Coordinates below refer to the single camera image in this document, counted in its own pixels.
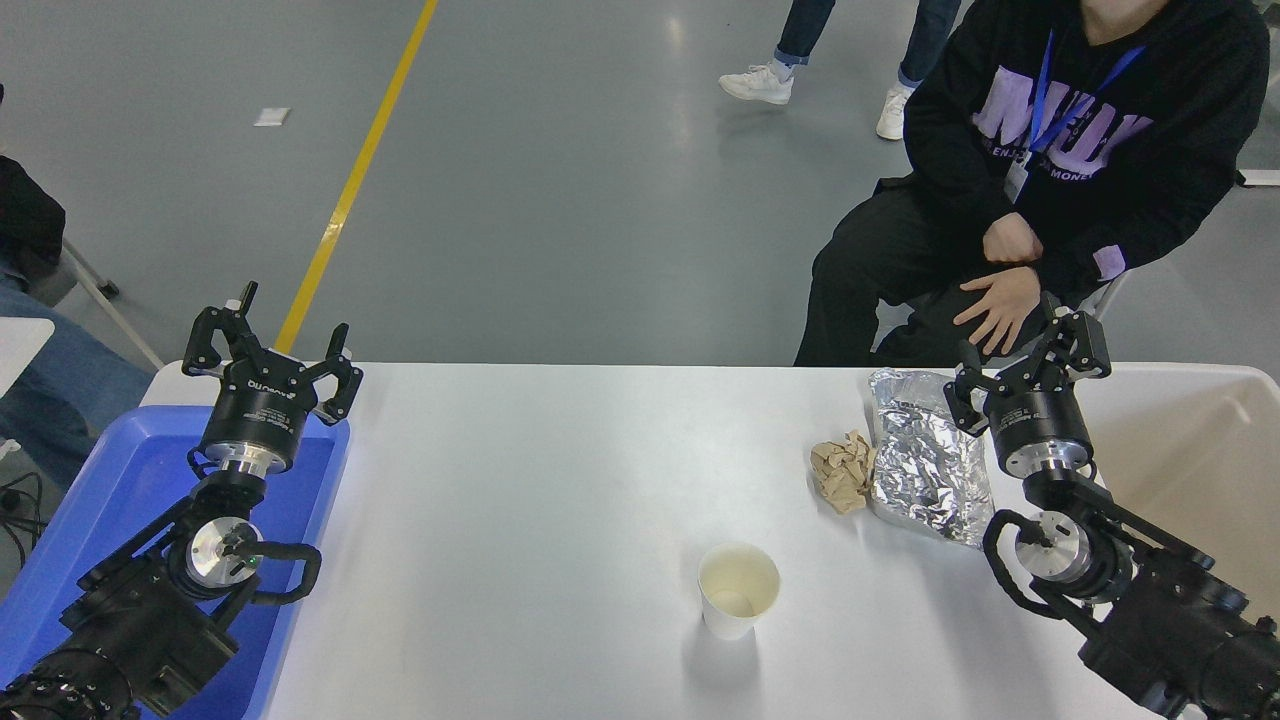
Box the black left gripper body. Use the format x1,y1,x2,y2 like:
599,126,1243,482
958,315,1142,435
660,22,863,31
203,355,319,471

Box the person's left hand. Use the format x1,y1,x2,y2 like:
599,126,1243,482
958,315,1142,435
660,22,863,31
953,266,1044,358

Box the grey chair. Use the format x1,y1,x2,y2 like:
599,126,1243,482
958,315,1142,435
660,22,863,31
1080,268,1133,326

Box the blue lanyard with badge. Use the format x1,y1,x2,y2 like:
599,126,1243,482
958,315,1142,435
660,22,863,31
1003,28,1147,206

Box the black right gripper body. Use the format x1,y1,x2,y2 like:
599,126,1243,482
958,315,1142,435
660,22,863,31
985,368,1094,469

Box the person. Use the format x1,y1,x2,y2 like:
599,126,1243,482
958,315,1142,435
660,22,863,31
0,85,156,491
718,0,963,141
793,0,1271,368

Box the white paper cup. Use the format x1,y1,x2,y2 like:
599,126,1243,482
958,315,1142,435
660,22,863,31
697,543,781,641

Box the large pale bin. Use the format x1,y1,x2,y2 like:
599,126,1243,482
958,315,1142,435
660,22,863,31
1060,362,1280,626

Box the grey metal chair frame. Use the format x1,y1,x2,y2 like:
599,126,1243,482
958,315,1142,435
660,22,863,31
60,240,166,371

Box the small white table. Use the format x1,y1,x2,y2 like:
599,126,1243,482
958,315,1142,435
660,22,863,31
0,318,56,396

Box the crumpled tan paper ball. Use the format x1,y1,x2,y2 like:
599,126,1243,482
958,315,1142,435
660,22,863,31
810,430,878,515

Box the person's right hand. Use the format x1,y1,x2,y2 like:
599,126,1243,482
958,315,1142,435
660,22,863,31
983,212,1044,265

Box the black floor cables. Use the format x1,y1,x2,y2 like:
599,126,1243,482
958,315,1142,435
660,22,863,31
0,470,46,566

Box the blue plastic tray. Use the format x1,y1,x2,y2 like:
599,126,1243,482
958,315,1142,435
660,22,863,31
0,405,351,720

